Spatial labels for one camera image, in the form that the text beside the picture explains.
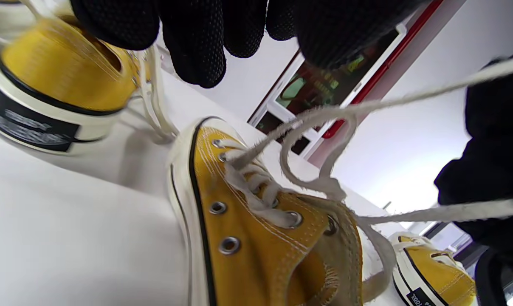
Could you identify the person's left hand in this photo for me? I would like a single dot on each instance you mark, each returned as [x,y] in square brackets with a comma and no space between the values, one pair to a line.
[197,34]

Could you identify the person's right hand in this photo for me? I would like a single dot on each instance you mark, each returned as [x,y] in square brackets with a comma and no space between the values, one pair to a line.
[498,161]

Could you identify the white shoe lace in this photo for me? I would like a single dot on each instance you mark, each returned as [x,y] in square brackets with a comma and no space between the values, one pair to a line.
[154,110]
[324,114]

